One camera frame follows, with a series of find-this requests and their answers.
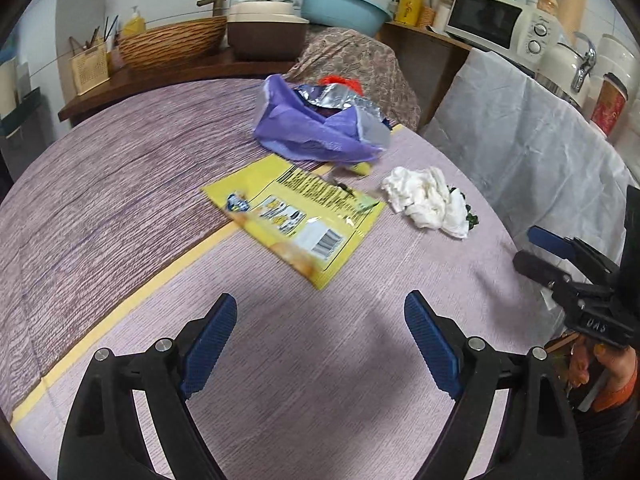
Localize yellow soap dispenser bottle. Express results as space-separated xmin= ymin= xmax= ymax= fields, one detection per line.
xmin=120 ymin=6 xmax=146 ymax=38

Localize brass faucet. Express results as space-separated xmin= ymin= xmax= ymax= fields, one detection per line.
xmin=196 ymin=0 xmax=227 ymax=16

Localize purple foil snack bag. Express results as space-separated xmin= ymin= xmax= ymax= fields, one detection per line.
xmin=254 ymin=75 xmax=390 ymax=166

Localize torn yellow wrapper piece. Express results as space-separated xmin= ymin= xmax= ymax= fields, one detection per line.
xmin=345 ymin=162 xmax=372 ymax=177

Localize woven brown sink bowl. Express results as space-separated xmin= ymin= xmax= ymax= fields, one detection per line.
xmin=119 ymin=16 xmax=227 ymax=70

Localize purple striped tablecloth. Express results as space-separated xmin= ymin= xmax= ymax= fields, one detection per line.
xmin=1 ymin=80 xmax=553 ymax=479

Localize brown white pot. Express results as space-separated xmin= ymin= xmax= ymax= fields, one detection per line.
xmin=227 ymin=1 xmax=309 ymax=62

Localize white microwave oven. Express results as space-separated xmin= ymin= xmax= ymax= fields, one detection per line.
xmin=445 ymin=0 xmax=561 ymax=72

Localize person's hand orange sleeve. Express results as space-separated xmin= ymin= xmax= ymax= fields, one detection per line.
xmin=567 ymin=336 xmax=638 ymax=412

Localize dark wooden counter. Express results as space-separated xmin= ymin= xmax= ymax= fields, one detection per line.
xmin=58 ymin=48 xmax=295 ymax=126

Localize red paper cup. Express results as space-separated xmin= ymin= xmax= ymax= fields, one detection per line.
xmin=590 ymin=73 xmax=628 ymax=136

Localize green vegetable scraps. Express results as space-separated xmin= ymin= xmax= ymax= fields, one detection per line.
xmin=447 ymin=188 xmax=480 ymax=238

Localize stacked white paper bowls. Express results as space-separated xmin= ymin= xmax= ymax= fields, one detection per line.
xmin=592 ymin=34 xmax=639 ymax=144

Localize red plastic item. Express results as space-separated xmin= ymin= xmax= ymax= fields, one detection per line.
xmin=319 ymin=75 xmax=363 ymax=96

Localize yellow snack bag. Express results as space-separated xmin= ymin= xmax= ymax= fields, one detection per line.
xmin=203 ymin=154 xmax=384 ymax=290

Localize floral brown cloth cover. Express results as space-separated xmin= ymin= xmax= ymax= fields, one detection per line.
xmin=284 ymin=26 xmax=421 ymax=130

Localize beige chopstick holder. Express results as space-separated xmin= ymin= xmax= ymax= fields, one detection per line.
xmin=70 ymin=42 xmax=110 ymax=96

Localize white tissue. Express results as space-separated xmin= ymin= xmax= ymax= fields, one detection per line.
xmin=381 ymin=167 xmax=469 ymax=240

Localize light blue plastic basin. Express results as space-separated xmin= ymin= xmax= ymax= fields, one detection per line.
xmin=300 ymin=0 xmax=393 ymax=37

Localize white cloth cover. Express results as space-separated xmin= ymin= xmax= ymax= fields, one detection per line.
xmin=421 ymin=50 xmax=634 ymax=261

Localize white electric kettle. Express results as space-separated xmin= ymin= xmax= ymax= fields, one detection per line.
xmin=535 ymin=32 xmax=598 ymax=110

